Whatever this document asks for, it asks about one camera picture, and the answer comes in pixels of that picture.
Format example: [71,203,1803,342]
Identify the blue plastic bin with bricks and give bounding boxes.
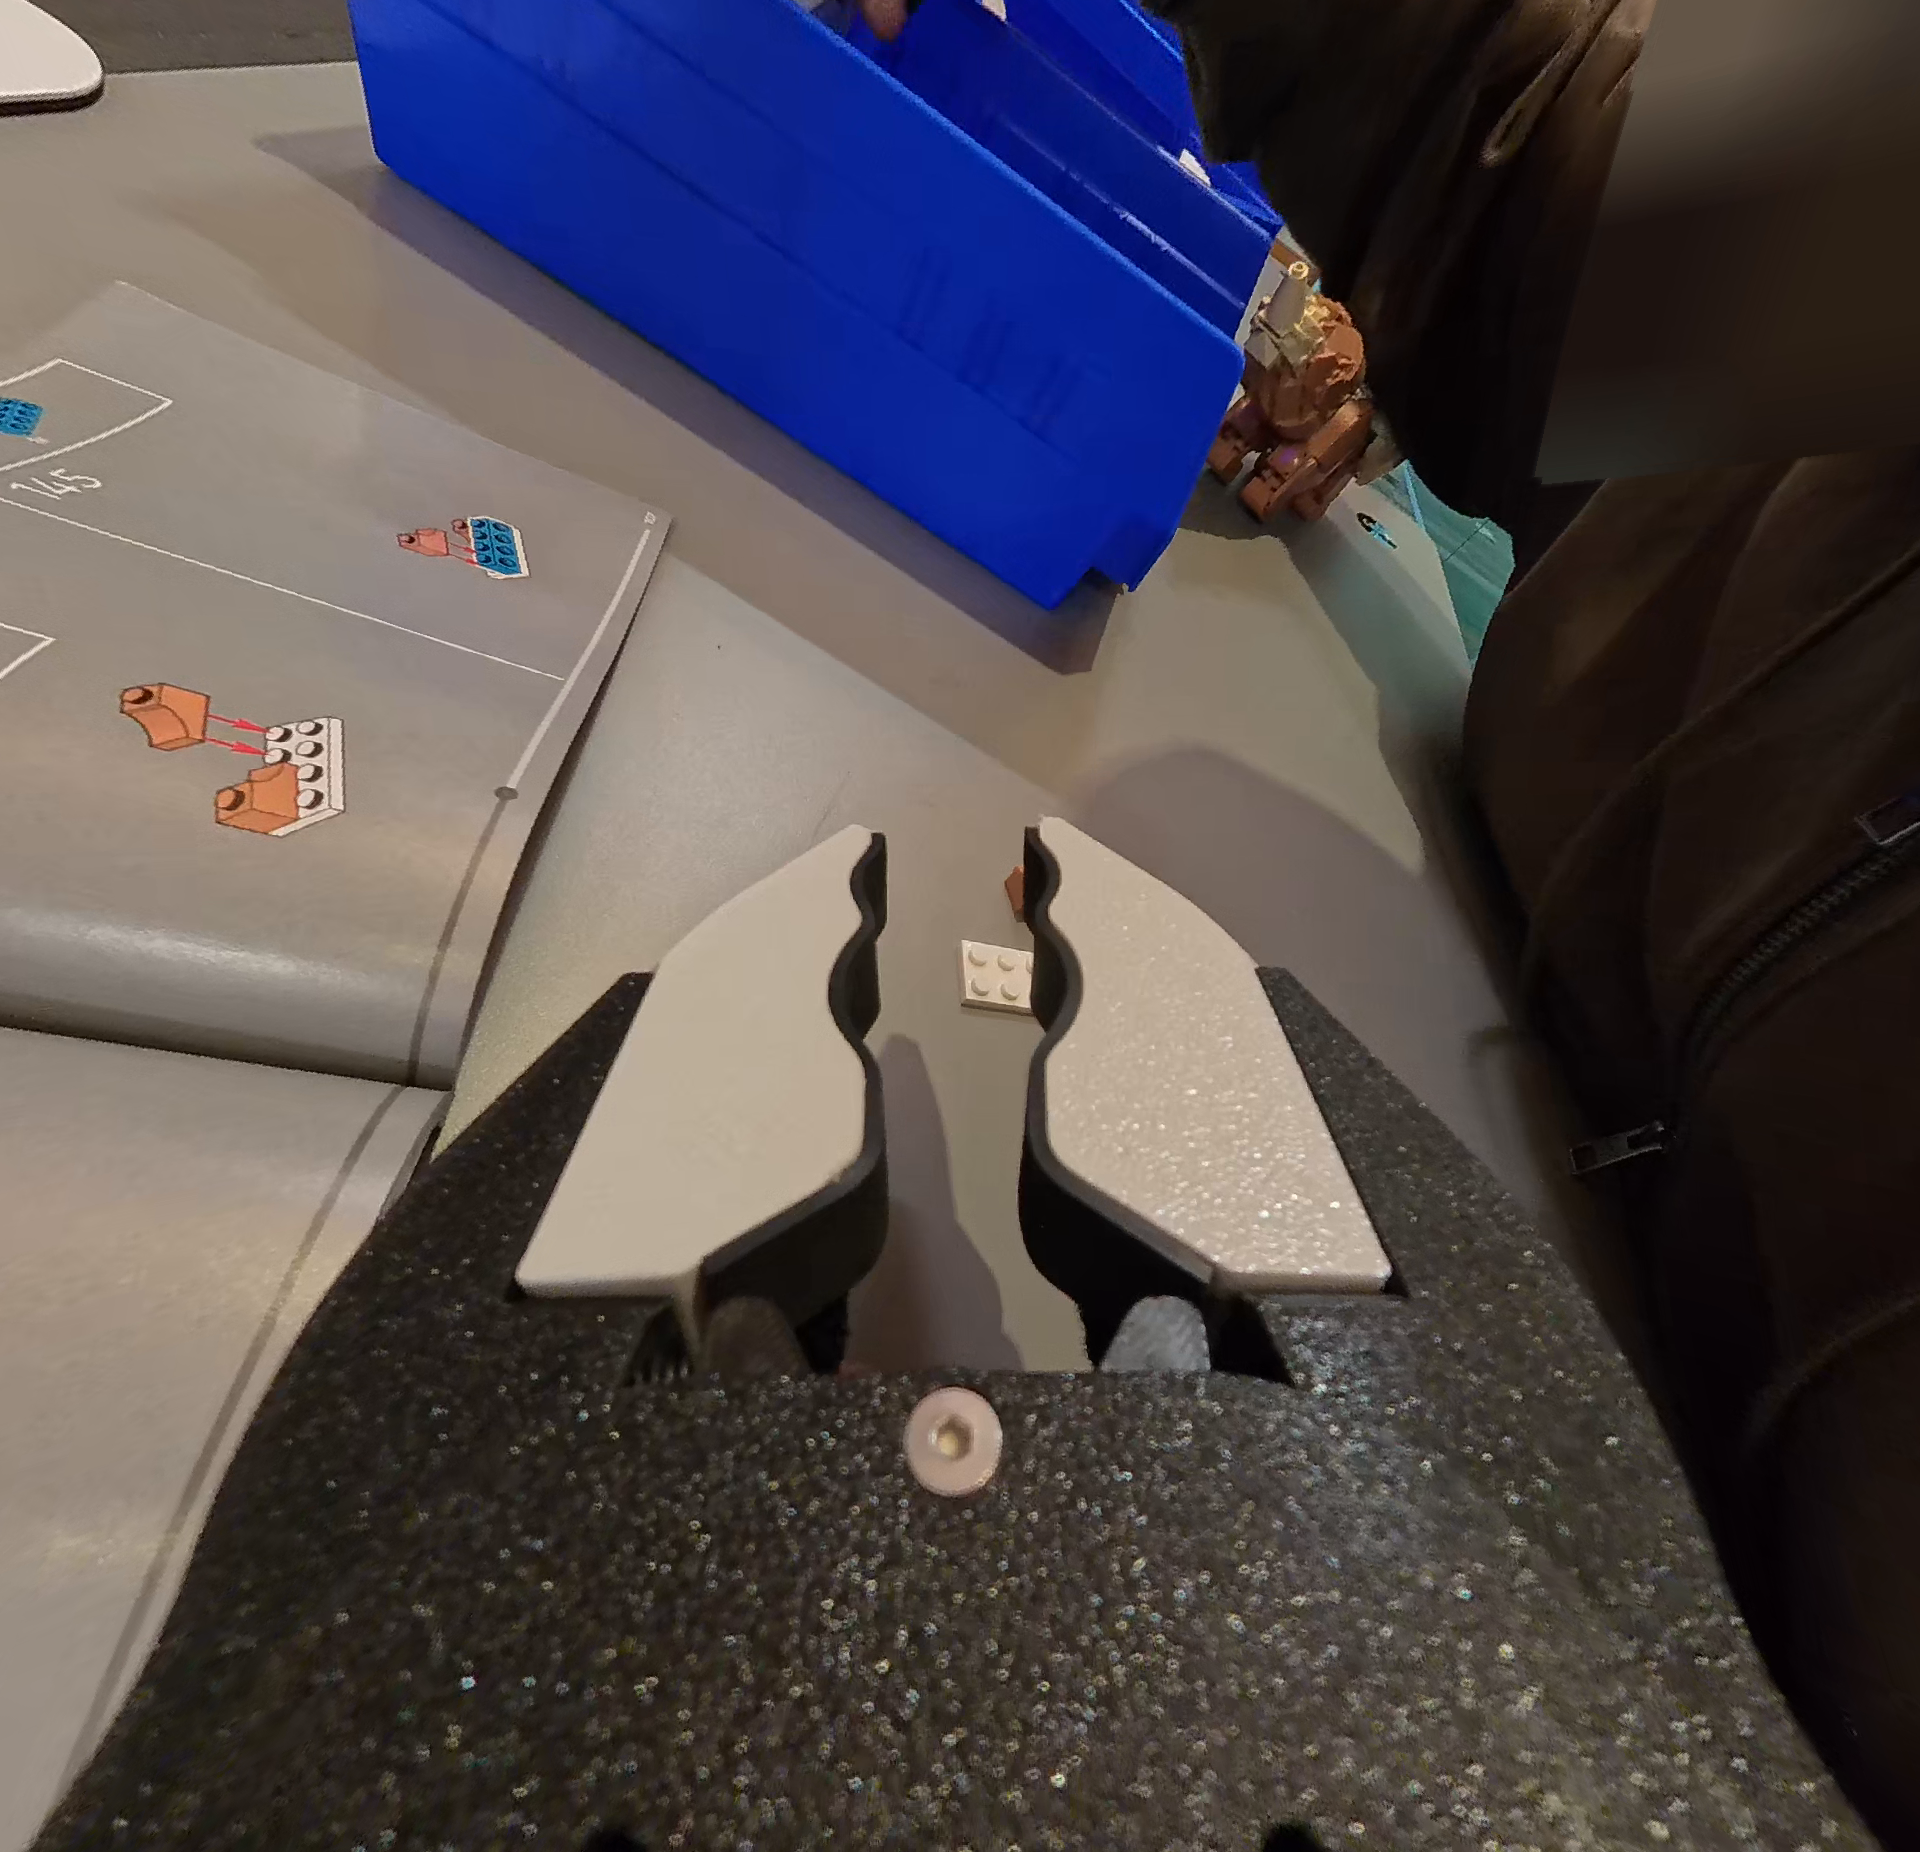
[330,0,1249,607]

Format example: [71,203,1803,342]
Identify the white stand base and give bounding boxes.
[0,0,108,116]

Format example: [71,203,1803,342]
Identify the person's right forearm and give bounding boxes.
[1101,0,1671,534]

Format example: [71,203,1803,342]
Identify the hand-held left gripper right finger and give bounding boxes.
[1020,816,1393,1358]

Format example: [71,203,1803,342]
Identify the grey desk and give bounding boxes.
[0,0,1517,1852]

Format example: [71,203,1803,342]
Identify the person's dark brown jacket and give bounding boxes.
[1462,450,1920,1852]

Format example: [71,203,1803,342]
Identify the brown toy brick figure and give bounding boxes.
[1208,263,1403,523]

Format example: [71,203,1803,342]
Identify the grey instruction booklet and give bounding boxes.
[0,279,671,1786]

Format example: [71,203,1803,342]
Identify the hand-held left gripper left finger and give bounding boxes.
[514,827,891,1366]

